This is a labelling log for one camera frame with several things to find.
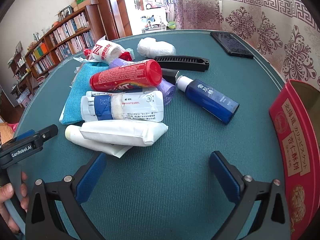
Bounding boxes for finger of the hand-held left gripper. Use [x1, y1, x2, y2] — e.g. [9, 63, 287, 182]
[32, 124, 59, 148]
[11, 129, 35, 143]

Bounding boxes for red snack packet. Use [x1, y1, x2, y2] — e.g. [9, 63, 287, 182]
[84, 48, 134, 61]

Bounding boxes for teal cloth pouch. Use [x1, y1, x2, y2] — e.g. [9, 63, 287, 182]
[59, 62, 110, 125]

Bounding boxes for wooden bookshelf with books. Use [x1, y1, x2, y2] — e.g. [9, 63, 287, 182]
[7, 5, 105, 98]

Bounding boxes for white and blue packet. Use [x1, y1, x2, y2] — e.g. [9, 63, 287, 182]
[80, 90, 165, 122]

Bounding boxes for red and white paper cup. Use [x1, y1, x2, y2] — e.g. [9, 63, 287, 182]
[87, 35, 125, 64]

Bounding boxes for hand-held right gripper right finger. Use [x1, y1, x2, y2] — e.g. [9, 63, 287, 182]
[209, 151, 292, 240]

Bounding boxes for white plastic bag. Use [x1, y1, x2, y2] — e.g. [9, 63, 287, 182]
[137, 37, 176, 58]

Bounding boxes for white squeeze tube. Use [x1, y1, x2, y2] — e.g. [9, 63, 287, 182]
[64, 125, 133, 158]

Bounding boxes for black comb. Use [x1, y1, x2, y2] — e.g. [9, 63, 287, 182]
[154, 55, 210, 72]

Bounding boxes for red cylindrical can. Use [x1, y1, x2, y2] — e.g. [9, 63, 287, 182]
[89, 59, 162, 92]

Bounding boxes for black rectangular tube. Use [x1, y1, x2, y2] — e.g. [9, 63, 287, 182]
[161, 68, 179, 85]

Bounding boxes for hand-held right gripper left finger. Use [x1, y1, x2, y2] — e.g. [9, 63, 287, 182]
[25, 152, 108, 240]

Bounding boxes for wooden door frame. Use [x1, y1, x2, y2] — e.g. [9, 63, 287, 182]
[92, 0, 133, 40]

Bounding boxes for plain white packet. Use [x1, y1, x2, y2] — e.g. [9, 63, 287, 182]
[79, 119, 168, 147]

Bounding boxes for black smartphone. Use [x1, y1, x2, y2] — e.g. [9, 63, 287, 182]
[210, 32, 255, 59]

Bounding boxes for red tin box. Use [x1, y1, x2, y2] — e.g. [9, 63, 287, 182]
[269, 79, 320, 240]

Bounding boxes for teal felt desktop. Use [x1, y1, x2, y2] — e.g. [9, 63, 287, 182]
[12, 29, 290, 240]

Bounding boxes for person's left hand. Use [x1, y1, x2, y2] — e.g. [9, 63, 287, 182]
[0, 171, 29, 234]

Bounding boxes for blue bottle with white cap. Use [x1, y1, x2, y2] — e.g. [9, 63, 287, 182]
[176, 75, 240, 125]

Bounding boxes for patterned lace curtain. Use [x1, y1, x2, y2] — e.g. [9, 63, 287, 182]
[170, 0, 320, 90]

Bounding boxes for purple garbage bag roll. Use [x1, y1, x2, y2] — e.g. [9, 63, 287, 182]
[108, 57, 177, 107]

